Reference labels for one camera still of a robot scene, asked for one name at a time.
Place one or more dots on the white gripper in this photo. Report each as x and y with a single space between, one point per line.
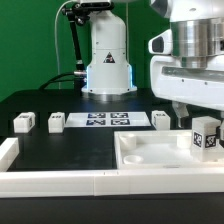
200 87

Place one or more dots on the white square table top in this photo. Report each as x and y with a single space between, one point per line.
163 149

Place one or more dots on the white front fence bar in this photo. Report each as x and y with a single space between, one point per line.
111 182

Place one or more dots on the white fence bar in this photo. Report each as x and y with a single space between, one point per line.
111 182
9 150

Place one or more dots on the white marker sheet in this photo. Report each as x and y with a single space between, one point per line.
107 119

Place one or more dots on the white left fence bar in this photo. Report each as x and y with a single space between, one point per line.
9 150

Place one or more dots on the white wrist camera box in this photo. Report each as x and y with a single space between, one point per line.
161 44

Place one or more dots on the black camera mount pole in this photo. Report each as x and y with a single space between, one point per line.
76 17

